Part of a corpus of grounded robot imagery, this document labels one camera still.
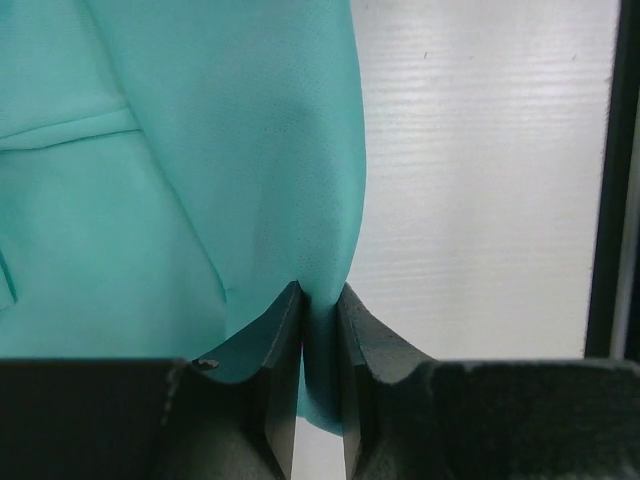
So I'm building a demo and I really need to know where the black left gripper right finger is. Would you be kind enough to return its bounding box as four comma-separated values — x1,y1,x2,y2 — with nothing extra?
336,287,639,479

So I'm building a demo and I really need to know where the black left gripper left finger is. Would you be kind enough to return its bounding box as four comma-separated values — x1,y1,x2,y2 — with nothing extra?
1,283,302,479

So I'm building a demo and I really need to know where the teal green t shirt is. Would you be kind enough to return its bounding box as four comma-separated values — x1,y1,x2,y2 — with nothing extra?
1,1,366,433

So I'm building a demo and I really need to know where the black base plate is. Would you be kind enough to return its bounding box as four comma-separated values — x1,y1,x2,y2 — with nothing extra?
584,1,639,362

